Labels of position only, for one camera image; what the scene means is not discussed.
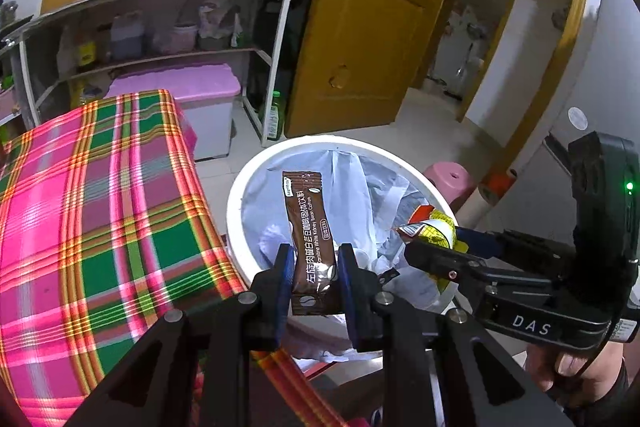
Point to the green bottle on floor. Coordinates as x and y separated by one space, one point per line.
275 116

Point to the plaid tablecloth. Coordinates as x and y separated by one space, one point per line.
120 305

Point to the person right hand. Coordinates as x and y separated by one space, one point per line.
545 365

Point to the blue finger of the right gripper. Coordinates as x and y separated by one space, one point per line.
469 272
481 244

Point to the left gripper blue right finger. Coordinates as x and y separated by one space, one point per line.
358 289

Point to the metal shelf counter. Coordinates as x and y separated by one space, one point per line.
158 17

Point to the white trash bin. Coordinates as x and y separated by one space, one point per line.
367 194

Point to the yellow wooden door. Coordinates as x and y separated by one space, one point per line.
357 62

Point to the pink plastic stool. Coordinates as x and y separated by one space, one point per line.
452 180

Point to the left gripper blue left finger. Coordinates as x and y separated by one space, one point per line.
273 288

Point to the pink lid storage box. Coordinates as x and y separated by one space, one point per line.
205 94

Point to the brown coffee sachet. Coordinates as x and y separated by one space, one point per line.
316 290

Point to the yellow snack packet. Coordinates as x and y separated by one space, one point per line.
433 226

